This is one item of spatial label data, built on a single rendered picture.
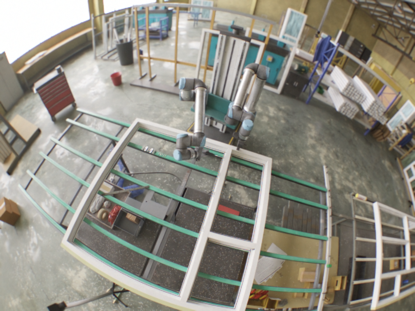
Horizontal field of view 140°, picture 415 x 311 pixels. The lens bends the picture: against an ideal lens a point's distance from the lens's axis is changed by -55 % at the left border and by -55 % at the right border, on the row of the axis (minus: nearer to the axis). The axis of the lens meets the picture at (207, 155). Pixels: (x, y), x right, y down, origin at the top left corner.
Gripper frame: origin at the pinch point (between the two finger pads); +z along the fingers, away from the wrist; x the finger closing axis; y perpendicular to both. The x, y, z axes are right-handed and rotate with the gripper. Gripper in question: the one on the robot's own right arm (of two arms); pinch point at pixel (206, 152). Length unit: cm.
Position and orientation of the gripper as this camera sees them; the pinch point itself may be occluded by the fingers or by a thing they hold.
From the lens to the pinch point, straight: 157.7
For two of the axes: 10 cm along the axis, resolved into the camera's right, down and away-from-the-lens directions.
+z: 7.0, -0.8, 7.1
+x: 2.6, -9.0, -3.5
